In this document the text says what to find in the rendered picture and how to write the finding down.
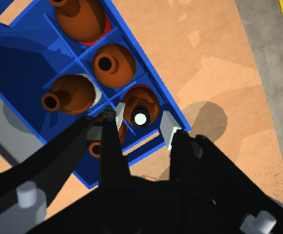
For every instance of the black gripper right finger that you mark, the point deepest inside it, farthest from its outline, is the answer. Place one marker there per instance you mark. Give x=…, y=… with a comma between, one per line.
x=236, y=196

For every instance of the blue plastic crate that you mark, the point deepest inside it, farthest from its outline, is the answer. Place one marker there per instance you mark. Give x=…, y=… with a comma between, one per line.
x=34, y=49

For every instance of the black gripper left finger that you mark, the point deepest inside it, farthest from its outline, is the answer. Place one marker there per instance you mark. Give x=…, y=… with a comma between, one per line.
x=28, y=189

